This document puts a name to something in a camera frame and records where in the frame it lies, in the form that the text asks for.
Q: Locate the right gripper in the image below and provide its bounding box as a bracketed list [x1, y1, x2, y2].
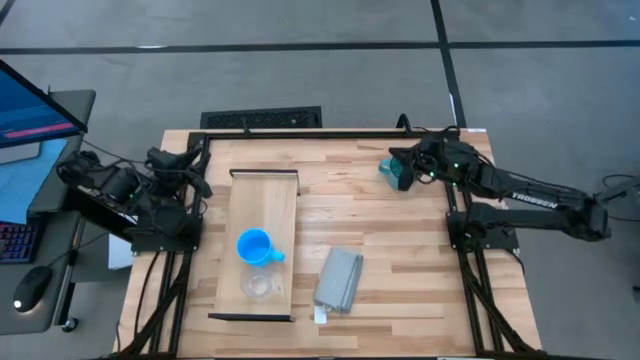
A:
[388, 132, 482, 193]

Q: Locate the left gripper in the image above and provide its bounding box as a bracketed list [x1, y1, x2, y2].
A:
[144, 146, 214, 199]

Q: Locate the teal enamel mug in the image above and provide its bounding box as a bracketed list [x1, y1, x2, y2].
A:
[377, 155, 408, 192]

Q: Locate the blue plastic mug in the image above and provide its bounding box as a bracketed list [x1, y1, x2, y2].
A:
[235, 228, 287, 268]

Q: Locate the clear glass cup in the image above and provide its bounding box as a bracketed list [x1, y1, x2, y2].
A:
[239, 266, 284, 302]

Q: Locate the black floor grate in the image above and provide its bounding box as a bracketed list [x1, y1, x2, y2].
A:
[199, 105, 323, 130]

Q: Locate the wooden tray board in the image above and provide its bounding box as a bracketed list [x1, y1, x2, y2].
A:
[207, 168, 302, 323]

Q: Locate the white box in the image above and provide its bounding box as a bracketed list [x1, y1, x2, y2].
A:
[107, 233, 136, 272]

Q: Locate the grey folded knit towel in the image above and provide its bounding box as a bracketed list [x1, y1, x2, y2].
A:
[312, 246, 365, 316]

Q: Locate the grey side desk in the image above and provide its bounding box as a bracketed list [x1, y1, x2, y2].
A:
[0, 89, 98, 336]

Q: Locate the blue screen monitor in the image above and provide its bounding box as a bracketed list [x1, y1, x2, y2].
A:
[0, 59, 89, 150]

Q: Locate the backlit keyboard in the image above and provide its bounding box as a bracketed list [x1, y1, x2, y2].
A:
[0, 222, 41, 265]

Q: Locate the black computer mouse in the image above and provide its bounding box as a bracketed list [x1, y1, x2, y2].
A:
[12, 265, 54, 314]

